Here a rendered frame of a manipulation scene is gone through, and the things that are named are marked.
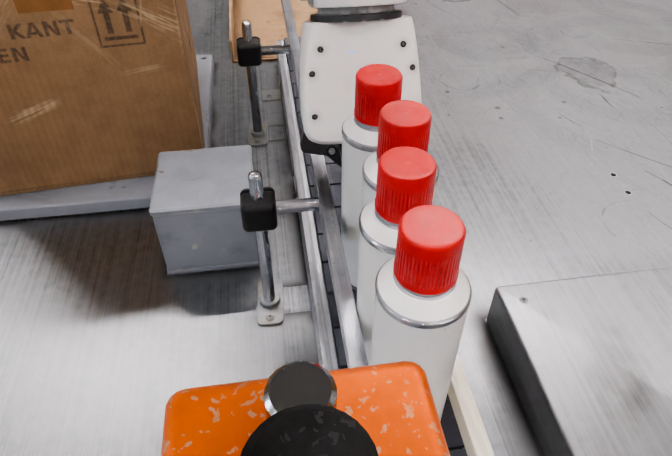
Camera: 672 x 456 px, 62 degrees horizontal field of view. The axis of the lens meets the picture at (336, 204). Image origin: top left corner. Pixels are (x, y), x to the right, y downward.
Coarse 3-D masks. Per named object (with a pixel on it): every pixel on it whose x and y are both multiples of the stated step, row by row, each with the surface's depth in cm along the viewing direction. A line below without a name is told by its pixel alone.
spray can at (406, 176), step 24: (384, 168) 31; (408, 168) 31; (432, 168) 31; (384, 192) 32; (408, 192) 31; (432, 192) 32; (360, 216) 35; (384, 216) 32; (360, 240) 35; (384, 240) 33; (360, 264) 36; (360, 288) 37; (360, 312) 38
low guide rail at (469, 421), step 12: (456, 360) 41; (456, 372) 41; (456, 384) 40; (468, 384) 40; (456, 396) 39; (468, 396) 39; (456, 408) 40; (468, 408) 38; (456, 420) 40; (468, 420) 38; (480, 420) 38; (468, 432) 37; (480, 432) 37; (468, 444) 38; (480, 444) 37
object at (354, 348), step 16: (288, 0) 81; (288, 16) 77; (288, 32) 73; (320, 160) 52; (320, 176) 50; (320, 192) 49; (320, 208) 47; (336, 224) 46; (336, 240) 44; (336, 256) 43; (336, 272) 42; (336, 288) 40; (336, 304) 41; (352, 304) 39; (352, 320) 38; (352, 336) 37; (352, 352) 36
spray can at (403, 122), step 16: (384, 112) 35; (400, 112) 35; (416, 112) 35; (384, 128) 35; (400, 128) 34; (416, 128) 34; (384, 144) 36; (400, 144) 35; (416, 144) 35; (368, 160) 38; (368, 176) 37; (368, 192) 38
